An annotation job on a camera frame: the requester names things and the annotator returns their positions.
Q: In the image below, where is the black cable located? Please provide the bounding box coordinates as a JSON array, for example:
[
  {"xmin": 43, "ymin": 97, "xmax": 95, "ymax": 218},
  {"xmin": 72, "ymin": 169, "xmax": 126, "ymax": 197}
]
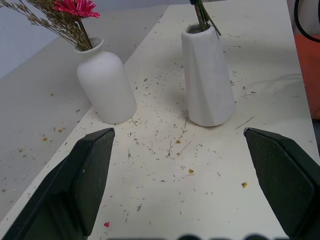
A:
[{"xmin": 293, "ymin": 0, "xmax": 320, "ymax": 42}]

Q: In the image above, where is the green stemmed flower bouquet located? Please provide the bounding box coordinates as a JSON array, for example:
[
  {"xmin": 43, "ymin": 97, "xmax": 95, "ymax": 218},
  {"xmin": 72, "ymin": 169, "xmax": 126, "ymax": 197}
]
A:
[{"xmin": 189, "ymin": 0, "xmax": 222, "ymax": 36}]

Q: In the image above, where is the tall faceted white vase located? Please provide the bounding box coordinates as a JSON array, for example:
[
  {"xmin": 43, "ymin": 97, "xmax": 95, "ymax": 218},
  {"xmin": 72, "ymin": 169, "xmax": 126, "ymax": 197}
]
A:
[{"xmin": 181, "ymin": 23, "xmax": 236, "ymax": 127}]

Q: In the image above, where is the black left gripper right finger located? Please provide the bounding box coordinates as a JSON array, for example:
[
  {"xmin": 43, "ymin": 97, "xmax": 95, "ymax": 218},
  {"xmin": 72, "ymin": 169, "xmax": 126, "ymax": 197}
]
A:
[{"xmin": 243, "ymin": 127, "xmax": 320, "ymax": 240}]

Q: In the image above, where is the orange object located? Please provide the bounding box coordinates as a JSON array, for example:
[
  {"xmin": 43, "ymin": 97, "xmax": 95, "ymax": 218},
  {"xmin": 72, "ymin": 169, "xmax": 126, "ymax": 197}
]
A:
[{"xmin": 293, "ymin": 33, "xmax": 320, "ymax": 120}]

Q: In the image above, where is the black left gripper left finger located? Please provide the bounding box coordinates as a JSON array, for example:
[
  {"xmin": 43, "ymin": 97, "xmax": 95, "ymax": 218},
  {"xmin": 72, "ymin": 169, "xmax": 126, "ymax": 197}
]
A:
[{"xmin": 0, "ymin": 127, "xmax": 116, "ymax": 240}]

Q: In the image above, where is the pink flower dried bouquet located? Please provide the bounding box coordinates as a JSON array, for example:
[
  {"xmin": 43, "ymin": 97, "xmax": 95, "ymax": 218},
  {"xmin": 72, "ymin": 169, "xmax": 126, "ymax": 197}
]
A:
[{"xmin": 0, "ymin": 0, "xmax": 101, "ymax": 52}]

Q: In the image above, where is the round white bottle vase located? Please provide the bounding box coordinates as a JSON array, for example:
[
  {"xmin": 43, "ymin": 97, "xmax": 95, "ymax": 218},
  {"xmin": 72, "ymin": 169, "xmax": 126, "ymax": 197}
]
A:
[{"xmin": 74, "ymin": 37, "xmax": 138, "ymax": 125}]

